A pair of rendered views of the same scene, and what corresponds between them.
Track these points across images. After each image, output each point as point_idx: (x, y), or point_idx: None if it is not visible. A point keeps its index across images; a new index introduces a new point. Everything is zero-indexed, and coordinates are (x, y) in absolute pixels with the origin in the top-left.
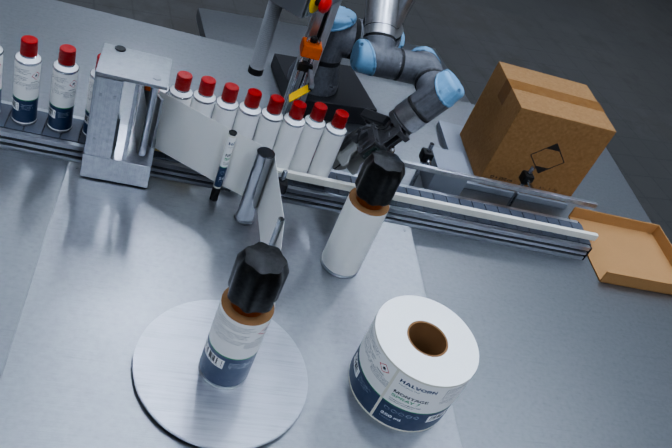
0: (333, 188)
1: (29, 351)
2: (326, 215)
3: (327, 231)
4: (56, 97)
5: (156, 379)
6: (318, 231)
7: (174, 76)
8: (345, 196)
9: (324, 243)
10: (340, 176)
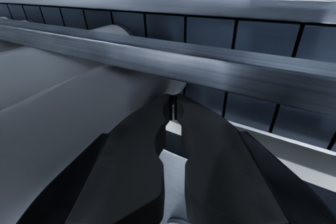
0: (210, 99)
1: None
2: (181, 168)
3: (180, 195)
4: None
5: None
6: (166, 190)
7: None
8: (242, 125)
9: (173, 209)
10: (249, 40)
